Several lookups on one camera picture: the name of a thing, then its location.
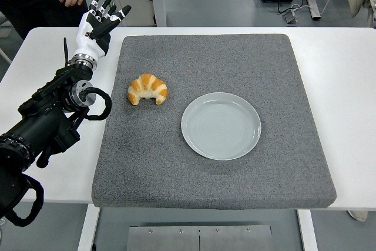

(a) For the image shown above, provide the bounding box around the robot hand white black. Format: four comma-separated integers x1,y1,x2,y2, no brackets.
75,0,132,58

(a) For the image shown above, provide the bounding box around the golden croissant bread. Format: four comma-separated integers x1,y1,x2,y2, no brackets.
127,73,169,106

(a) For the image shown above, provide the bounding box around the light grey round plate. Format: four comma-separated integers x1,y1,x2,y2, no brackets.
180,92,262,162

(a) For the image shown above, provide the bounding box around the grey felt mat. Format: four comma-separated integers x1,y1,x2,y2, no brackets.
91,34,337,210

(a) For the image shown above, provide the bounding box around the white table leg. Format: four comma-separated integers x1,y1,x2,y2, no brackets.
76,203,101,251
296,209,319,251

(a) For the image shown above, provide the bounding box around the small grey metal box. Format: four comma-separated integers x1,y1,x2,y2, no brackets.
282,9,300,25

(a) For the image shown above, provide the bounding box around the person's foot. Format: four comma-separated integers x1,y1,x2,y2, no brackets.
348,209,368,222

